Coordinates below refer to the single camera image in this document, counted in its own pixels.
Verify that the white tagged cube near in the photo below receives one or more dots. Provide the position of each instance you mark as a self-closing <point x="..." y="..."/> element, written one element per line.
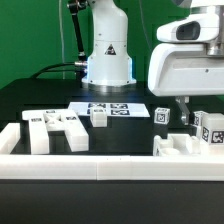
<point x="162" y="115"/>

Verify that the white marker sheet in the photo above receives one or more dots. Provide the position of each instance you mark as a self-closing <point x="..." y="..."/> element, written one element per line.
<point x="112" y="109"/>

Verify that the white chair back frame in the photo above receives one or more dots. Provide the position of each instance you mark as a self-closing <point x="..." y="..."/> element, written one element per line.
<point x="41" y="122"/>

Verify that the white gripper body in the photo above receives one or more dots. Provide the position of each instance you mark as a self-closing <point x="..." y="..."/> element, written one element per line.
<point x="190" y="59"/>

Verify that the white tagged cube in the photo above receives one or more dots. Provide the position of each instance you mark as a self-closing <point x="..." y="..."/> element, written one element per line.
<point x="162" y="115"/>
<point x="198" y="117"/>

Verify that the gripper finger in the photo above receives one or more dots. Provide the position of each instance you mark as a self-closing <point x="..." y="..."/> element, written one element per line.
<point x="182" y="102"/>

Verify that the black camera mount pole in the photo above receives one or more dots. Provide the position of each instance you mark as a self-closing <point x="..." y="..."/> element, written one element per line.
<point x="75" y="6"/>

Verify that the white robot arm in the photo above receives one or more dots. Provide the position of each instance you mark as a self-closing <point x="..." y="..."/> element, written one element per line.
<point x="109" y="67"/>

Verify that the white tagged cube far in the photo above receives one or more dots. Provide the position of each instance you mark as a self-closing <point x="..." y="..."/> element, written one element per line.
<point x="198" y="117"/>

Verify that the white chair seat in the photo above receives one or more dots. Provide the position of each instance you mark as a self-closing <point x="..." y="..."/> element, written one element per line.
<point x="176" y="145"/>

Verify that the white U-shaped fence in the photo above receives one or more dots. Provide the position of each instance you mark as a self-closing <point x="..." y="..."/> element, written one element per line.
<point x="56" y="167"/>

